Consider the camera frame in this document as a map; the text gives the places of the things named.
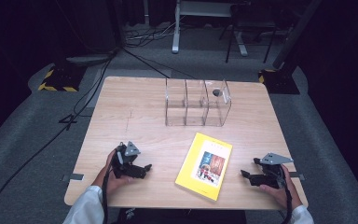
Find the yellow book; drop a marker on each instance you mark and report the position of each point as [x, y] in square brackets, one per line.
[199, 155]

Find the white desk frame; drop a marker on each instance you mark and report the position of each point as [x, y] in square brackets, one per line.
[176, 31]

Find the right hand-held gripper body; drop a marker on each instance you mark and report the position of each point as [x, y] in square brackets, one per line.
[273, 174]

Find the grey flat floor plate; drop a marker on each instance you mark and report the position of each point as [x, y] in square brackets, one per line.
[90, 58]

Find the black metal chair frame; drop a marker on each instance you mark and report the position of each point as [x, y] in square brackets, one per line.
[251, 21]

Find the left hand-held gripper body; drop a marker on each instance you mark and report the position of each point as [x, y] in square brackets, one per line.
[125, 161]

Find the person's right hand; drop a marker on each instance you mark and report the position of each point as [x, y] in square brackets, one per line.
[284, 196]

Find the black yellow striped stand base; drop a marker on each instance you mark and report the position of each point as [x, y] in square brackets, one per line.
[62, 77]
[279, 81]

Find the person's left hand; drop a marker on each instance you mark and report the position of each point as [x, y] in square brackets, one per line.
[115, 183]

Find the person's black clothing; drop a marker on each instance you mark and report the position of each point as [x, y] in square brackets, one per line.
[183, 217]

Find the clear acrylic divided organizer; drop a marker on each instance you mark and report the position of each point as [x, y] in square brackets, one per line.
[195, 107]

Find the grey tape strip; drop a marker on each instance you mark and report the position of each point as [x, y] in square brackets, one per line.
[74, 177]
[298, 176]

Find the grey slanted metal pole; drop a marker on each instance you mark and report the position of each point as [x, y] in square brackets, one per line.
[295, 32]

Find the small dark round object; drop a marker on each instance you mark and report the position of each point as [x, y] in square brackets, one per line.
[216, 92]

